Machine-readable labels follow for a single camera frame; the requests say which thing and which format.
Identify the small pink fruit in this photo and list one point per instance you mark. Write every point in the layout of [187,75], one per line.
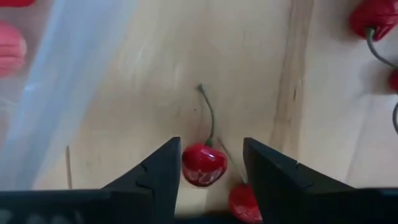
[11,49]

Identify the clear plastic tupperware container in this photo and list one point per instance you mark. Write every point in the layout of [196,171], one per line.
[62,93]

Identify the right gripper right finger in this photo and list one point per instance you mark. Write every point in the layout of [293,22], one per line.
[273,180]

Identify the red cherry with stem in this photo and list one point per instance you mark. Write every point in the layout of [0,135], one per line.
[395,80]
[374,18]
[203,165]
[242,203]

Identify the red strawberry green leaves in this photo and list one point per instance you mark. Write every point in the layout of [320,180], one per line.
[15,2]

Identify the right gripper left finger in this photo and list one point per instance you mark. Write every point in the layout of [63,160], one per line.
[161,174]

